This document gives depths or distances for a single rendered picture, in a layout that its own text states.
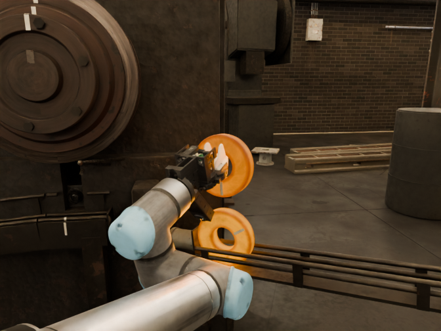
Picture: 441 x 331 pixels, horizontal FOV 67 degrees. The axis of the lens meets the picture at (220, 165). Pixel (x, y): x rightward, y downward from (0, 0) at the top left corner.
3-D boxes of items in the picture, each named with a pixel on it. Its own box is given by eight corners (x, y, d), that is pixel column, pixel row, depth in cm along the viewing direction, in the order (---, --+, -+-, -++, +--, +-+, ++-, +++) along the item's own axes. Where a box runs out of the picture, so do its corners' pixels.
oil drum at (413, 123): (371, 198, 325) (381, 106, 303) (426, 196, 332) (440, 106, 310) (412, 222, 267) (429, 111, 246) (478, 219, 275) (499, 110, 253)
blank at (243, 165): (195, 134, 85) (189, 135, 82) (252, 131, 78) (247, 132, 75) (201, 193, 87) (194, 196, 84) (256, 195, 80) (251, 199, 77)
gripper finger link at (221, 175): (233, 162, 75) (215, 181, 69) (233, 169, 76) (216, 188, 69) (214, 160, 77) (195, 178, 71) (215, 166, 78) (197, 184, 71)
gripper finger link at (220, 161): (234, 136, 78) (216, 153, 71) (236, 159, 80) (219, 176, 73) (222, 135, 79) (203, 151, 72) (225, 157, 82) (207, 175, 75)
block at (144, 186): (139, 245, 113) (134, 178, 107) (163, 244, 114) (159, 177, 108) (135, 262, 103) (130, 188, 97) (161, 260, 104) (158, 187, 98)
